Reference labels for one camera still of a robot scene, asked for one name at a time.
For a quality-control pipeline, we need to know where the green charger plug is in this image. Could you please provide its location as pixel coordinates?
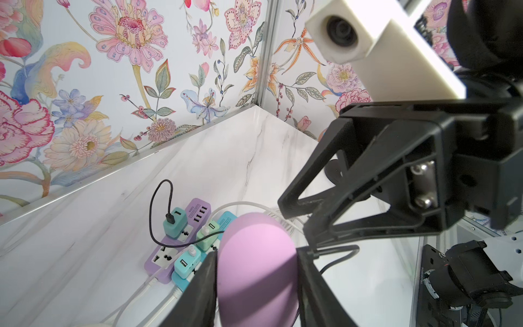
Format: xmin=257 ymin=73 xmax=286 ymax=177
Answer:
xmin=196 ymin=220 xmax=220 ymax=253

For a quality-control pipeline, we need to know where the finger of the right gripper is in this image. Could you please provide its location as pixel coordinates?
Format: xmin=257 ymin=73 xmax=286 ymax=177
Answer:
xmin=278 ymin=117 xmax=384 ymax=219

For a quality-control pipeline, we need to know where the teal power strip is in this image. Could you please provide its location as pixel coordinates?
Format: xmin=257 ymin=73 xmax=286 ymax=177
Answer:
xmin=171 ymin=211 xmax=237 ymax=292

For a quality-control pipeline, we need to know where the purple power strip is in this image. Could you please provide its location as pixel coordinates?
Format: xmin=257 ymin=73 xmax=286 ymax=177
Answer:
xmin=144 ymin=198 xmax=212 ymax=284

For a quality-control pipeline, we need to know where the teal charger with black cable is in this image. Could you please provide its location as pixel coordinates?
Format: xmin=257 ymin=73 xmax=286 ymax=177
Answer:
xmin=163 ymin=207 xmax=187 ymax=239

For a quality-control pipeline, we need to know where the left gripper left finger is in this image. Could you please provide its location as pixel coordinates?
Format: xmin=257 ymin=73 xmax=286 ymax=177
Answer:
xmin=160 ymin=252 xmax=217 ymax=327

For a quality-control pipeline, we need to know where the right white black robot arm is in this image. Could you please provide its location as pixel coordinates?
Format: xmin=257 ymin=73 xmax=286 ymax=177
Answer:
xmin=278 ymin=1 xmax=522 ymax=326

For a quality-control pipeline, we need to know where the purple earbud case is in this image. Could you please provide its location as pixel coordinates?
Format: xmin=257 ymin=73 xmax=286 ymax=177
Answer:
xmin=217 ymin=213 xmax=298 ymax=326

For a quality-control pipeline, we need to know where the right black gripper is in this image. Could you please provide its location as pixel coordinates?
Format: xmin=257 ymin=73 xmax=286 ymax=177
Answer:
xmin=303 ymin=98 xmax=522 ymax=249

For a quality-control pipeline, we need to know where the black charging cable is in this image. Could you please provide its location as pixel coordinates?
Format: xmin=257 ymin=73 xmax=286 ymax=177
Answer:
xmin=148 ymin=178 xmax=226 ymax=249

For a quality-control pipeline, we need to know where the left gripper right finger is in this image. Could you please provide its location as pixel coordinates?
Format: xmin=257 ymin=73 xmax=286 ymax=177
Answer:
xmin=297 ymin=246 xmax=360 ymax=326

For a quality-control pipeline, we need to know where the white power cord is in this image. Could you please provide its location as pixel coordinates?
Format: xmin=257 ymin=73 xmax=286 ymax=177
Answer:
xmin=99 ymin=199 xmax=287 ymax=327

